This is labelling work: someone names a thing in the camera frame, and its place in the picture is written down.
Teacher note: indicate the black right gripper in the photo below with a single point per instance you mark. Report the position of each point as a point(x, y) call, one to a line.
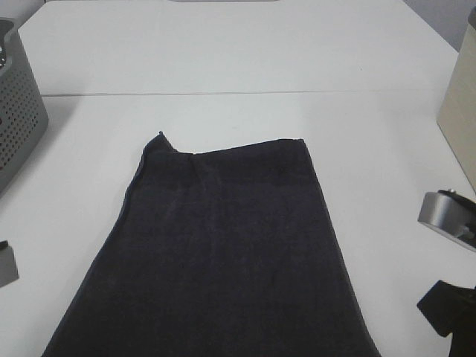
point(450, 310)

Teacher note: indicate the dark grey towel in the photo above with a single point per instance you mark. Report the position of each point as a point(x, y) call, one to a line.
point(224, 253)

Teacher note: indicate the beige box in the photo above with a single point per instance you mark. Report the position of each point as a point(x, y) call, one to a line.
point(456, 118)

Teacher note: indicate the grey perforated laundry basket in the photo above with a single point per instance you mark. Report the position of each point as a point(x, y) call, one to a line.
point(23, 115)

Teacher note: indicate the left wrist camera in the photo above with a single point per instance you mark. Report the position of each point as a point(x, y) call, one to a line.
point(8, 268)

